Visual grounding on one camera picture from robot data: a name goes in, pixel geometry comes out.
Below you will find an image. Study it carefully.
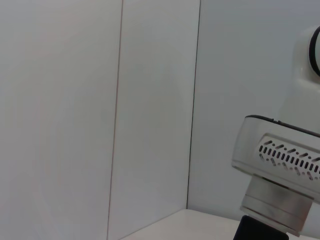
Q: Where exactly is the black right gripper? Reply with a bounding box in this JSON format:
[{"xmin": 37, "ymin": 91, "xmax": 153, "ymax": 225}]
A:
[{"xmin": 233, "ymin": 215, "xmax": 290, "ymax": 240}]

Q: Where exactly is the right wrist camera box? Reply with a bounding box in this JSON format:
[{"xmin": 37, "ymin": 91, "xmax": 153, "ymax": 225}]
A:
[{"xmin": 231, "ymin": 114, "xmax": 320, "ymax": 191}]

